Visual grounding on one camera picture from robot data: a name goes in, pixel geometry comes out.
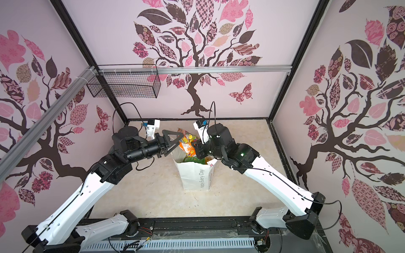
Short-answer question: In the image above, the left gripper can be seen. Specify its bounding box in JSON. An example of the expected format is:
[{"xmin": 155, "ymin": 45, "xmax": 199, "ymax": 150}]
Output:
[{"xmin": 127, "ymin": 129, "xmax": 185, "ymax": 163}]

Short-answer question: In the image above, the Foxs candy packet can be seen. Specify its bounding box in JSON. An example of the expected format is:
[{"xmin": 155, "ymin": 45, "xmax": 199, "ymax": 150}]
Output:
[{"xmin": 183, "ymin": 157, "xmax": 209, "ymax": 165}]

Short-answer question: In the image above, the orange snack packet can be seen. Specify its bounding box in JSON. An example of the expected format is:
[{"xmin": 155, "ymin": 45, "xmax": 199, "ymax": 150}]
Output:
[{"xmin": 177, "ymin": 128, "xmax": 197, "ymax": 157}]

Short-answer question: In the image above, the white paper bag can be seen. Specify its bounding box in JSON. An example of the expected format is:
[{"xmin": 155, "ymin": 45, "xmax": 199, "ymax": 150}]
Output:
[{"xmin": 171, "ymin": 148, "xmax": 218, "ymax": 191}]

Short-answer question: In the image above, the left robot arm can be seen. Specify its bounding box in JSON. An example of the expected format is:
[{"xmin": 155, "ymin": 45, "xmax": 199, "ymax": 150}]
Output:
[{"xmin": 22, "ymin": 126, "xmax": 184, "ymax": 253}]

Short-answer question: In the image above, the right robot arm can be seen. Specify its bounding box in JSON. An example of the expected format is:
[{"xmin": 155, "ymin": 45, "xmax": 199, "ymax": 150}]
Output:
[{"xmin": 192, "ymin": 119, "xmax": 325, "ymax": 240}]

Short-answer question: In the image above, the white vent strip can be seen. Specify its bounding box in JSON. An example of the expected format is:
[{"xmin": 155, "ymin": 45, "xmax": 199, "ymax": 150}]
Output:
[{"xmin": 82, "ymin": 238, "xmax": 257, "ymax": 253}]

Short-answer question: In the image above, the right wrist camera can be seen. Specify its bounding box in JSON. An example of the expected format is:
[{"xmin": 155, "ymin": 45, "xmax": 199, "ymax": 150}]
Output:
[{"xmin": 193, "ymin": 118, "xmax": 209, "ymax": 144}]

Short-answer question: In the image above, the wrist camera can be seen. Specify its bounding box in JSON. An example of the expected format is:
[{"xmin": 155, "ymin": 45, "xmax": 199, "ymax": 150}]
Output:
[
  {"xmin": 145, "ymin": 119, "xmax": 160, "ymax": 140},
  {"xmin": 193, "ymin": 118, "xmax": 209, "ymax": 144}
]

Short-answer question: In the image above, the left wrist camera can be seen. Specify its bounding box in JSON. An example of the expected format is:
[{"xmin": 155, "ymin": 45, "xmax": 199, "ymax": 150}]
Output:
[{"xmin": 145, "ymin": 119, "xmax": 160, "ymax": 140}]

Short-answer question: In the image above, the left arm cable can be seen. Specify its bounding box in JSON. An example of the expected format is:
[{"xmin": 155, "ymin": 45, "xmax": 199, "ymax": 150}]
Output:
[{"xmin": 112, "ymin": 102, "xmax": 143, "ymax": 133}]

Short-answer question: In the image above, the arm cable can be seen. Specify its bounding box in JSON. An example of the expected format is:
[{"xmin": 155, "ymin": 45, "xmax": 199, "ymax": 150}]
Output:
[
  {"xmin": 112, "ymin": 102, "xmax": 143, "ymax": 133},
  {"xmin": 252, "ymin": 167, "xmax": 343, "ymax": 231}
]

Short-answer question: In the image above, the black wire basket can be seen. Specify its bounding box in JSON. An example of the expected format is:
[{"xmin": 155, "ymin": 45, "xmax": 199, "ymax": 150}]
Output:
[{"xmin": 86, "ymin": 63, "xmax": 161, "ymax": 99}]

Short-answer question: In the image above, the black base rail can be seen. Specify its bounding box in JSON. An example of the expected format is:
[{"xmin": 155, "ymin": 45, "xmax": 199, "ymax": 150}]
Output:
[{"xmin": 59, "ymin": 214, "xmax": 333, "ymax": 253}]

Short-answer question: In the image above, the back aluminium rail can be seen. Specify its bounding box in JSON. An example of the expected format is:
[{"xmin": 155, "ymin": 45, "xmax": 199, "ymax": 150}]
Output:
[{"xmin": 98, "ymin": 65, "xmax": 292, "ymax": 75}]

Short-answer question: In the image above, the aluminium rail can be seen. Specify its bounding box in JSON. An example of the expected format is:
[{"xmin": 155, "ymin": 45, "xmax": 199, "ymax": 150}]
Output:
[
  {"xmin": 1, "ymin": 66, "xmax": 97, "ymax": 182},
  {"xmin": 98, "ymin": 65, "xmax": 292, "ymax": 75}
]

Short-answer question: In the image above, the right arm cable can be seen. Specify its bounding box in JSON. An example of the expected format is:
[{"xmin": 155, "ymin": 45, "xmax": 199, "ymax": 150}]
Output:
[{"xmin": 252, "ymin": 167, "xmax": 343, "ymax": 231}]

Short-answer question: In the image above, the left aluminium rail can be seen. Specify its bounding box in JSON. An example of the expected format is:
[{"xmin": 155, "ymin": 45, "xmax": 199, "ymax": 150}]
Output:
[{"xmin": 1, "ymin": 66, "xmax": 97, "ymax": 182}]

